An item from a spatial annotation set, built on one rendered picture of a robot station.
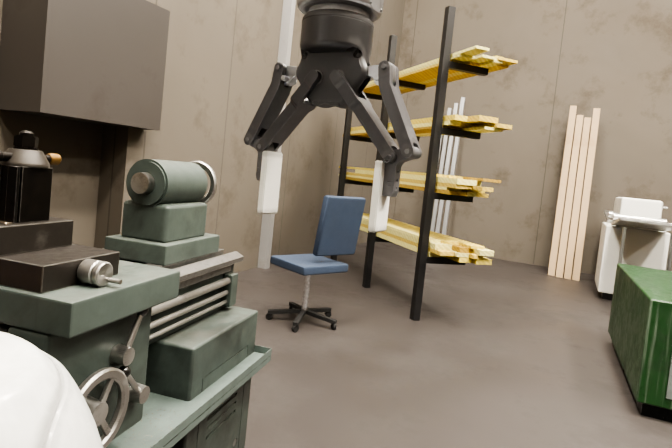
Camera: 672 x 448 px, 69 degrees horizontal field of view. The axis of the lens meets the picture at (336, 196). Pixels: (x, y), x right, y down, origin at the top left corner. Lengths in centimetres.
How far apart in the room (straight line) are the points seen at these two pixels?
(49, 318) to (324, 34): 64
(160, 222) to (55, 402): 121
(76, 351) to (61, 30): 248
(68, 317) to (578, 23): 846
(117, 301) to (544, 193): 785
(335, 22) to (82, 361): 74
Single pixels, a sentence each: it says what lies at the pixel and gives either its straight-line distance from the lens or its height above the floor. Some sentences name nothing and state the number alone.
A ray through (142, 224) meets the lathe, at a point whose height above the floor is 96.
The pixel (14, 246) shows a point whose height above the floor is 98.
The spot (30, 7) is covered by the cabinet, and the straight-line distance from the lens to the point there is 336.
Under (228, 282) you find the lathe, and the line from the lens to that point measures 164.
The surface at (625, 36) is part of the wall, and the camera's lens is 880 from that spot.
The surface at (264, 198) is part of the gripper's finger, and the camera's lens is 55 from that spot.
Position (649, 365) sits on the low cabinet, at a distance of 331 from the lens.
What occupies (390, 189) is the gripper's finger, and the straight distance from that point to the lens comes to 48.
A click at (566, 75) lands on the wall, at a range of 865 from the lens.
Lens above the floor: 117
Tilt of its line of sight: 3 degrees down
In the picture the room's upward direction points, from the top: 6 degrees clockwise
